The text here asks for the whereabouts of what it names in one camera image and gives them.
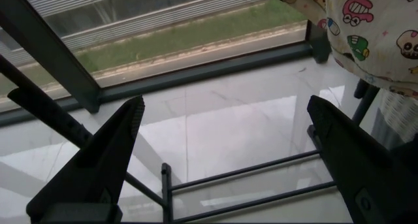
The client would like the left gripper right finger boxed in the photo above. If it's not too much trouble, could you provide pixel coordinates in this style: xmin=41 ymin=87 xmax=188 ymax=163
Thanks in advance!
xmin=306 ymin=95 xmax=418 ymax=224

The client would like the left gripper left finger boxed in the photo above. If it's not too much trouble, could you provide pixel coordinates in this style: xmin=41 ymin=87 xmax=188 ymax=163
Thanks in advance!
xmin=25 ymin=95 xmax=146 ymax=224

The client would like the white laundry basket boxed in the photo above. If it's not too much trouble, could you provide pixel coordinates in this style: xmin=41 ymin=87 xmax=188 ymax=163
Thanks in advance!
xmin=371 ymin=89 xmax=418 ymax=150

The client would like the window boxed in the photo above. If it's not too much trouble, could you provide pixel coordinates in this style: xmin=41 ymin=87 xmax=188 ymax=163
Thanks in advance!
xmin=0 ymin=0 xmax=332 ymax=127

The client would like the cream printed garment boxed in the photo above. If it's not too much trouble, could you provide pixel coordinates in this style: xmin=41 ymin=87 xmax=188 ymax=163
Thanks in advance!
xmin=273 ymin=0 xmax=418 ymax=99

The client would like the black clothes rack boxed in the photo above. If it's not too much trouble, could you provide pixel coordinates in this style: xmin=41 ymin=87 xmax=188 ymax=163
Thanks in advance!
xmin=0 ymin=54 xmax=381 ymax=223

